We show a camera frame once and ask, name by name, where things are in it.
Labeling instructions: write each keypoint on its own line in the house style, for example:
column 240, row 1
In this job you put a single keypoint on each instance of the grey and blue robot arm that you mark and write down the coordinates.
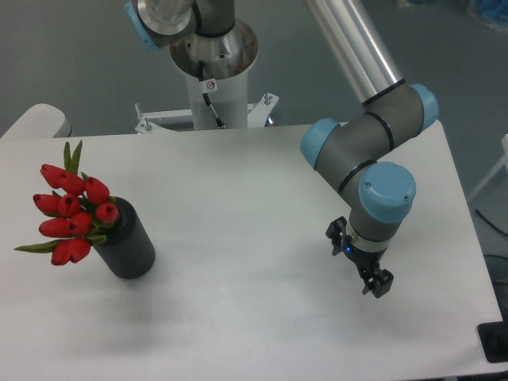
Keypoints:
column 349, row 157

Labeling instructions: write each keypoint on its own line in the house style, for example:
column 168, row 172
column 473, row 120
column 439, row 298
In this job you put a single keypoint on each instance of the white frame at right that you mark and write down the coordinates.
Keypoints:
column 492, row 178

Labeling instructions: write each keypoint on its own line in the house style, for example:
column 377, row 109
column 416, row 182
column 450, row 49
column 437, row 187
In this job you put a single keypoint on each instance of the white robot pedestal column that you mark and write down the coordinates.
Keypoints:
column 216, row 74

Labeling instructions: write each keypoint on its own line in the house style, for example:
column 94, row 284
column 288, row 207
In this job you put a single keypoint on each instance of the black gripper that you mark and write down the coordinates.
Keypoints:
column 376, row 281

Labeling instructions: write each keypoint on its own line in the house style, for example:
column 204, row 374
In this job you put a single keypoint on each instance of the black device at table edge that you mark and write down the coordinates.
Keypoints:
column 493, row 337

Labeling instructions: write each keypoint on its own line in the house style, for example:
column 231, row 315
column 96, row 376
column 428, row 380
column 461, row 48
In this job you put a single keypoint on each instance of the dark grey ribbed vase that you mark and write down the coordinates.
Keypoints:
column 128, row 250

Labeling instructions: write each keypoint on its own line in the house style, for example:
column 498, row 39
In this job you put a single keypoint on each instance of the blue items in clear bag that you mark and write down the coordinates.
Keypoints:
column 492, row 13

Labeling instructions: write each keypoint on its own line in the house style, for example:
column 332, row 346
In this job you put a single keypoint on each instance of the red tulip bouquet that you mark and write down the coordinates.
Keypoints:
column 81, row 211

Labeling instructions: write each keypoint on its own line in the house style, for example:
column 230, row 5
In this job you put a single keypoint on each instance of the white chair seat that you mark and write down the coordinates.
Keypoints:
column 41, row 121

